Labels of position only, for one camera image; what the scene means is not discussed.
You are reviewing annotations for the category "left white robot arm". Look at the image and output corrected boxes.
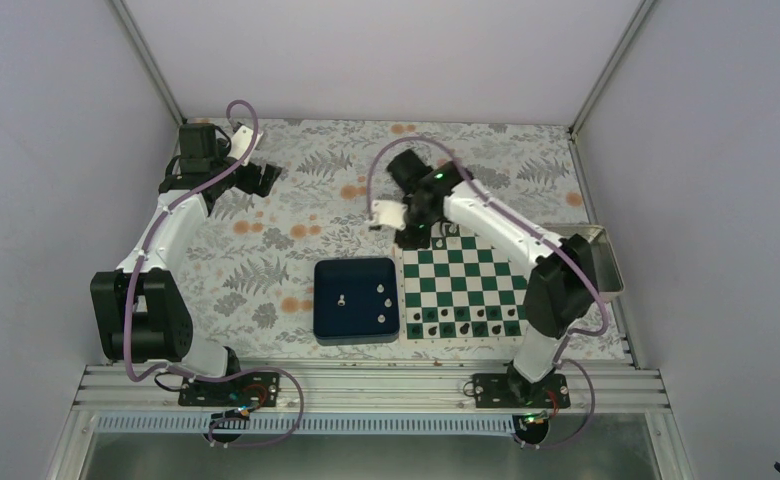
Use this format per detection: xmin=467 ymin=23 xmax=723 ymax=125
xmin=90 ymin=123 xmax=282 ymax=405

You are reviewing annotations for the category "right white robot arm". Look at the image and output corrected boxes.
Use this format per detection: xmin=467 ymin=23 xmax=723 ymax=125
xmin=368 ymin=149 xmax=603 ymax=407

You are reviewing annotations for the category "green white chess board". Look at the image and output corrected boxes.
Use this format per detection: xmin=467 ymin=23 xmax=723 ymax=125
xmin=394 ymin=223 xmax=529 ymax=346

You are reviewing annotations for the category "black chess piece row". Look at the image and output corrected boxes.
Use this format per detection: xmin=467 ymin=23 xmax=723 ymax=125
xmin=405 ymin=306 xmax=527 ymax=340

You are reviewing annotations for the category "floral table mat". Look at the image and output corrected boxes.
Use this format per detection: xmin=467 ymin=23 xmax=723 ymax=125
xmin=177 ymin=120 xmax=588 ymax=363

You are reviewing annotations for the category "dark blue tray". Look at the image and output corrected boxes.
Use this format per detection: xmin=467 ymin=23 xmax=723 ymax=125
xmin=312 ymin=257 xmax=400 ymax=346

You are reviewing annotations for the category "silver metal tin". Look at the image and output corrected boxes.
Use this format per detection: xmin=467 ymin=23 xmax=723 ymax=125
xmin=544 ymin=223 xmax=624 ymax=303

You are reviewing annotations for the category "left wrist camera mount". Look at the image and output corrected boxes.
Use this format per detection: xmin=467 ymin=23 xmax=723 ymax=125
xmin=228 ymin=124 xmax=264 ymax=162

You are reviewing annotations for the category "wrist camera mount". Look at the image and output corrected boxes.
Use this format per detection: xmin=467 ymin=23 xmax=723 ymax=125
xmin=368 ymin=200 xmax=408 ymax=231
xmin=228 ymin=124 xmax=264 ymax=162

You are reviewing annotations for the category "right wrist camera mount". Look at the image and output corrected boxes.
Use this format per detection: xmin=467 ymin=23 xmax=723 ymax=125
xmin=368 ymin=200 xmax=408 ymax=231

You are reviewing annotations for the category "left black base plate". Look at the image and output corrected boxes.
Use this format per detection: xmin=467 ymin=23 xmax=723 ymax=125
xmin=177 ymin=372 xmax=280 ymax=409

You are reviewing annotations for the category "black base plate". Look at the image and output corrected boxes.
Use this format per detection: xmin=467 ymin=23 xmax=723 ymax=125
xmin=468 ymin=373 xmax=571 ymax=409
xmin=177 ymin=372 xmax=280 ymax=409

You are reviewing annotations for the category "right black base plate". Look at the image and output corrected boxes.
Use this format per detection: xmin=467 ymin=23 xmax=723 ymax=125
xmin=468 ymin=373 xmax=571 ymax=409

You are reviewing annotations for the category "aluminium rail frame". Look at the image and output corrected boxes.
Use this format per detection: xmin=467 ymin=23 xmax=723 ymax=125
xmin=73 ymin=360 xmax=671 ymax=414

